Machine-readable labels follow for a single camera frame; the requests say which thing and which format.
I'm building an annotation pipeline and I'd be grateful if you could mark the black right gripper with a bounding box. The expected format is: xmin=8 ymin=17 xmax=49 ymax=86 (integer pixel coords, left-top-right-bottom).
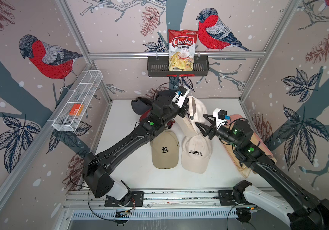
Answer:
xmin=196 ymin=114 xmax=241 ymax=150

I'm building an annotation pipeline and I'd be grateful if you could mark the red baseball cap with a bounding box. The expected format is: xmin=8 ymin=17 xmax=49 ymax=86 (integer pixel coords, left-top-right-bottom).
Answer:
xmin=139 ymin=109 xmax=175 ymax=129

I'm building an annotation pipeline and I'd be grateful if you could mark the cream Colorado baseball cap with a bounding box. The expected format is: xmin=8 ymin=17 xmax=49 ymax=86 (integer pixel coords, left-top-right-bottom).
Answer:
xmin=181 ymin=135 xmax=212 ymax=174

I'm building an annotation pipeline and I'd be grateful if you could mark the khaki baseball cap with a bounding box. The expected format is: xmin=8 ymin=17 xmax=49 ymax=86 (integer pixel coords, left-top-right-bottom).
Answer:
xmin=150 ymin=130 xmax=179 ymax=169

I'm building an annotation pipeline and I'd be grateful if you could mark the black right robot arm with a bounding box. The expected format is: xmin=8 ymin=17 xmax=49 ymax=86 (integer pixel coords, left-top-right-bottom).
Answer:
xmin=196 ymin=114 xmax=329 ymax=230

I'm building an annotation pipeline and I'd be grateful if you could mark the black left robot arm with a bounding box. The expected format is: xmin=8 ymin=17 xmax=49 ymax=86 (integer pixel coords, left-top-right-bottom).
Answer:
xmin=82 ymin=86 xmax=190 ymax=206

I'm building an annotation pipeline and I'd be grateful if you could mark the dark grey baseball cap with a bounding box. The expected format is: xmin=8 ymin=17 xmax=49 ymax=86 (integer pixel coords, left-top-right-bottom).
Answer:
xmin=131 ymin=97 xmax=153 ymax=115

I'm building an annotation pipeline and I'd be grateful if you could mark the Chuba cassava chips bag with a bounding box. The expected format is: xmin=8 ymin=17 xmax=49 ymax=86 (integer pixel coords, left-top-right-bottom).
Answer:
xmin=168 ymin=29 xmax=198 ymax=71

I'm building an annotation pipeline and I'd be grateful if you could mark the orange box in basket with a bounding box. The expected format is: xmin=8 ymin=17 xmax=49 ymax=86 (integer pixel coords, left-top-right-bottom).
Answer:
xmin=69 ymin=103 xmax=84 ymax=117

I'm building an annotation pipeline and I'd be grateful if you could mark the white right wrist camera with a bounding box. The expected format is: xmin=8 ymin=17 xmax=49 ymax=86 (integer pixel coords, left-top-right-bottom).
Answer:
xmin=213 ymin=108 xmax=230 ymax=130

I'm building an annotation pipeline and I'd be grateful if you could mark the black wall basket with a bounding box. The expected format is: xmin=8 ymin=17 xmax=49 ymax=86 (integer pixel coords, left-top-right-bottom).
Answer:
xmin=147 ymin=55 xmax=210 ymax=77

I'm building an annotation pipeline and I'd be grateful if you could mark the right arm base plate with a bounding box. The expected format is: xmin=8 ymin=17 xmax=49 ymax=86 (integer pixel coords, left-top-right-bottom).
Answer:
xmin=218 ymin=190 xmax=256 ymax=207

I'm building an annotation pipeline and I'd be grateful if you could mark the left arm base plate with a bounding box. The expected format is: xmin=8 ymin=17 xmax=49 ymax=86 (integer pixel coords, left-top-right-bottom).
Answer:
xmin=104 ymin=191 xmax=144 ymax=208

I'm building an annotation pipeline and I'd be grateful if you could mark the white wire wall basket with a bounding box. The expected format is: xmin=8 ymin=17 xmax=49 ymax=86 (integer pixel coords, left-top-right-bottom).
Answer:
xmin=52 ymin=70 xmax=103 ymax=132

